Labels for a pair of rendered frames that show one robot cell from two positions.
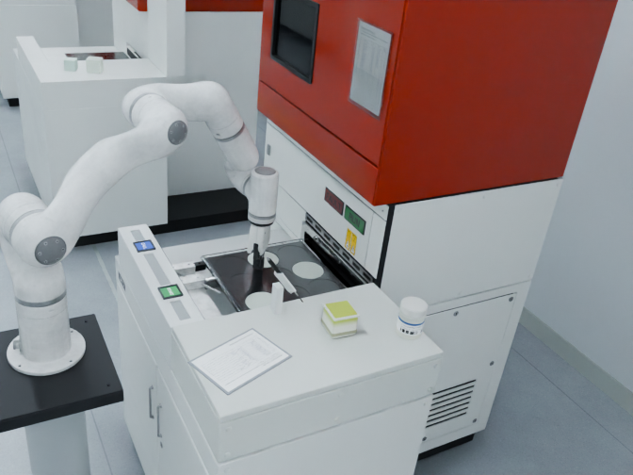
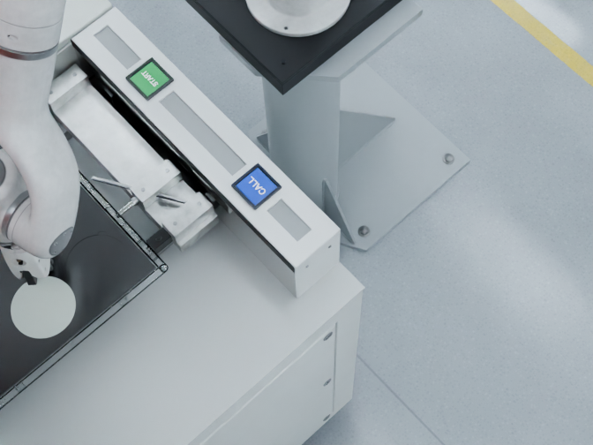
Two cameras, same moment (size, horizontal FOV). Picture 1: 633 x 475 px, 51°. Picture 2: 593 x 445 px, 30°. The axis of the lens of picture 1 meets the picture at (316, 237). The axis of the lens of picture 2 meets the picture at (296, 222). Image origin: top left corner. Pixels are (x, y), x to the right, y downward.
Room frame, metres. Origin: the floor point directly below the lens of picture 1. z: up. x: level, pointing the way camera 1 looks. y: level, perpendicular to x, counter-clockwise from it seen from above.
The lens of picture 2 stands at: (2.45, 0.48, 2.51)
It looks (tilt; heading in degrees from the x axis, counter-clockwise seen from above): 67 degrees down; 172
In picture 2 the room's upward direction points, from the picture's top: 3 degrees counter-clockwise
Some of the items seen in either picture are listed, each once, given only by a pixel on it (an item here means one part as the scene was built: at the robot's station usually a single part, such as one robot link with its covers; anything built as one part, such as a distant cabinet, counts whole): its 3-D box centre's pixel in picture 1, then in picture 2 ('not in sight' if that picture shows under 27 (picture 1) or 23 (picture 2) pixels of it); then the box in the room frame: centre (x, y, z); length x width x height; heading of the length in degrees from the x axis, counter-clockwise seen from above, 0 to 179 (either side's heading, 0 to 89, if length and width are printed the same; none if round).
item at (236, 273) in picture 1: (277, 276); (2, 261); (1.75, 0.11, 0.90); 0.34 x 0.34 x 0.01; 32
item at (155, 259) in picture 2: (222, 287); (92, 191); (1.66, 0.26, 0.90); 0.38 x 0.01 x 0.01; 32
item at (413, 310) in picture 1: (411, 318); not in sight; (1.45, -0.28, 1.01); 0.07 x 0.07 x 0.10
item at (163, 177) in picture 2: (189, 283); (156, 183); (1.67, 0.36, 0.89); 0.08 x 0.03 x 0.03; 122
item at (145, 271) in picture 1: (156, 288); (205, 150); (1.62, 0.45, 0.89); 0.55 x 0.09 x 0.14; 32
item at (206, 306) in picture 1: (198, 304); (129, 160); (1.60, 0.32, 0.87); 0.36 x 0.08 x 0.03; 32
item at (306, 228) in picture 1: (332, 263); not in sight; (1.88, -0.06, 0.89); 0.44 x 0.02 x 0.10; 32
